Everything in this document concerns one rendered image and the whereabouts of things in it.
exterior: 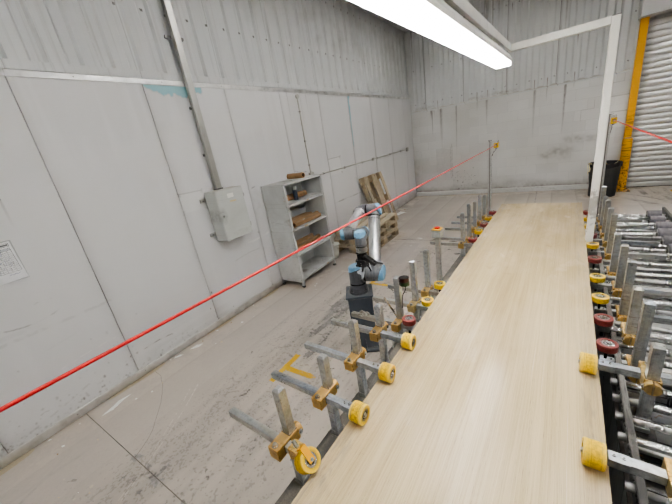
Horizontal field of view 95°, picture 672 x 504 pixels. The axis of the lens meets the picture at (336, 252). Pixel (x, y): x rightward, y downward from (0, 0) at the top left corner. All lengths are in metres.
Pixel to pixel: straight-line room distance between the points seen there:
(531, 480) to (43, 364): 3.45
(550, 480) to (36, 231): 3.54
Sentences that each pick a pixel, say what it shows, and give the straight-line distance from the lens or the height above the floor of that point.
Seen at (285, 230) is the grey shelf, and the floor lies 0.90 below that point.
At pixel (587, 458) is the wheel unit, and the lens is 1.35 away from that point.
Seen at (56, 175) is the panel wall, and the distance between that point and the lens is 3.52.
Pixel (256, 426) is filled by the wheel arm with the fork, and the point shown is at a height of 0.96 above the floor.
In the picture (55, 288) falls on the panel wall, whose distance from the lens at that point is 3.53.
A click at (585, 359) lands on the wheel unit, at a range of 1.69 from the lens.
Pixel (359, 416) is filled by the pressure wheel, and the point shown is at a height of 0.96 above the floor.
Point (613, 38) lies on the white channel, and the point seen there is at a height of 2.32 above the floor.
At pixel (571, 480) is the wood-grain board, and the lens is 1.36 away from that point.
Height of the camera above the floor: 1.96
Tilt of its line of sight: 19 degrees down
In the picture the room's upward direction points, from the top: 9 degrees counter-clockwise
